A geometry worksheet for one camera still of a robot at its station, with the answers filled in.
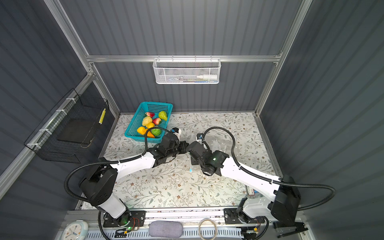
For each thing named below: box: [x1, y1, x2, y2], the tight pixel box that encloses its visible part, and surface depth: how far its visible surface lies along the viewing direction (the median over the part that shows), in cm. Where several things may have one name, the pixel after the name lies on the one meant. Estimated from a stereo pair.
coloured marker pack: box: [245, 185, 261, 196], surface depth 82 cm
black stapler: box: [273, 221, 309, 239], surface depth 71 cm
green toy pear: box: [158, 110, 168, 121], surface depth 115 cm
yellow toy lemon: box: [146, 122, 155, 129], surface depth 111 cm
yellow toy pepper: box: [137, 126, 148, 135], surface depth 107 cm
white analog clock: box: [62, 220, 89, 240], surface depth 70 cm
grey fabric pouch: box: [148, 220, 184, 238], surface depth 70 cm
